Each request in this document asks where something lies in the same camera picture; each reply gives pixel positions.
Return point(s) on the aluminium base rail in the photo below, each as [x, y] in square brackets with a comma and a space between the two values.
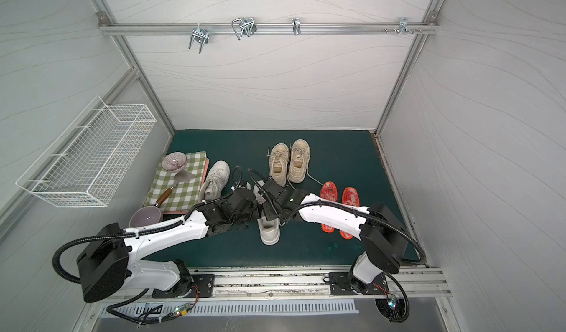
[306, 282]

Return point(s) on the green checkered cloth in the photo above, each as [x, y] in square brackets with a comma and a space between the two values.
[185, 194]

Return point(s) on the beige lace sneaker with laces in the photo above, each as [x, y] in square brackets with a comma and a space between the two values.
[300, 154]

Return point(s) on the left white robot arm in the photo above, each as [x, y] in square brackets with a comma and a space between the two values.
[115, 258]

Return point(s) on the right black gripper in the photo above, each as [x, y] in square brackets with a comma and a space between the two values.
[269, 200]

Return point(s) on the metal clip hook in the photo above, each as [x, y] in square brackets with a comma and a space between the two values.
[296, 26]

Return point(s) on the white sneaker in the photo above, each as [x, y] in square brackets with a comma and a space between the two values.
[268, 222]
[215, 182]

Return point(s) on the metal bracket hook right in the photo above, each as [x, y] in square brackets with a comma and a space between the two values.
[403, 27]

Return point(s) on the metal U-bolt hook middle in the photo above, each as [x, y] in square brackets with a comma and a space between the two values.
[244, 27]

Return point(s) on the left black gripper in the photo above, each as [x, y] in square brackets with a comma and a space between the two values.
[250, 206]

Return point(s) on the metal U-bolt hook left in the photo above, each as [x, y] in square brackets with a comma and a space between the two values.
[199, 37]

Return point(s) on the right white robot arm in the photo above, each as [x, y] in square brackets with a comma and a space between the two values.
[385, 240]

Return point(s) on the red orange insole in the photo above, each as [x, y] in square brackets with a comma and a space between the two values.
[329, 192]

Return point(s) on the white slotted cable duct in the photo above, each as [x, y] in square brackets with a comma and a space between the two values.
[227, 308]

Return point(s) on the metal u-bolt hook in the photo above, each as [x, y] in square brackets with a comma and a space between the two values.
[244, 27]
[199, 37]

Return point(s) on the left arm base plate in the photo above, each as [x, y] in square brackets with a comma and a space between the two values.
[190, 286]

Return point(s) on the white wire basket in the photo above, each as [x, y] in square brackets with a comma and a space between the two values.
[84, 166]

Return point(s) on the white sneaker front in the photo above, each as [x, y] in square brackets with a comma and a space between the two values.
[268, 222]

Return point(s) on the purple saucepan wooden handle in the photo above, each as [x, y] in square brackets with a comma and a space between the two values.
[151, 214]

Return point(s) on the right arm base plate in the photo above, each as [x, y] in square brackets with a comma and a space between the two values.
[343, 283]

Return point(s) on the metal crossbar rail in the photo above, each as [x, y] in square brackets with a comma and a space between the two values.
[263, 29]

